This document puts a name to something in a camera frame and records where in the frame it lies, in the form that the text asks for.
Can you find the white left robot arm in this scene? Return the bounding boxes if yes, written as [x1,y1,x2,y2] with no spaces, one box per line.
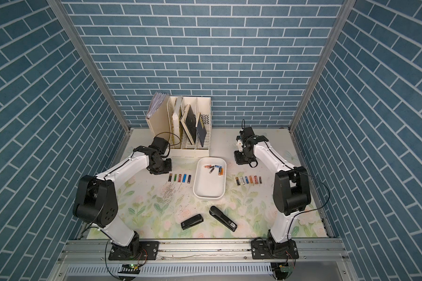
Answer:
[73,137,172,248]

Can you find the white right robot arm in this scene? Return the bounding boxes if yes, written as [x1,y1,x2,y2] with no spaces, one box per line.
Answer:
[234,126,311,244]

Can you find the white plastic storage tray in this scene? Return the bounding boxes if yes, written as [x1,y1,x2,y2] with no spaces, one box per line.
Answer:
[193,157,227,200]

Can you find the beige file organizer rack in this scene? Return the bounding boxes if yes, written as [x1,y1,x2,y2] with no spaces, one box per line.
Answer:
[145,95,212,158]

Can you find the black framed tablet board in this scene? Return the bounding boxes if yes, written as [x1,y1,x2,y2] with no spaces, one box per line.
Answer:
[181,104,196,145]

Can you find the dark small notebook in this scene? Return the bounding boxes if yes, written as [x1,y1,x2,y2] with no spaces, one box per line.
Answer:
[196,112,207,148]

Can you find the large black stapler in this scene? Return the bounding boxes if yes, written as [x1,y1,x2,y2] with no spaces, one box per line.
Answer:
[209,206,237,232]

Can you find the purple paper stack folder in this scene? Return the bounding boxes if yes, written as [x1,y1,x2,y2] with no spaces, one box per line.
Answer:
[146,92,169,119]

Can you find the small black stapler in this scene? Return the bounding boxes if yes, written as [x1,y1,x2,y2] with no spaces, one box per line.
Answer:
[181,214,203,230]

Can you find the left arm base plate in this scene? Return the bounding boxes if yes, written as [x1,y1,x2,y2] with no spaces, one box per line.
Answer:
[108,240,159,261]

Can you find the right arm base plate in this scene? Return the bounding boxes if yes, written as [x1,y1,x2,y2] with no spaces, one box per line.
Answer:
[250,238,299,260]

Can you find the white ribbed cable duct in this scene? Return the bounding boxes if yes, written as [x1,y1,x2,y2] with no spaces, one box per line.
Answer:
[66,262,272,277]

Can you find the aluminium front rail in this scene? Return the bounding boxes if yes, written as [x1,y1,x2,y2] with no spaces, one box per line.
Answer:
[57,238,349,264]

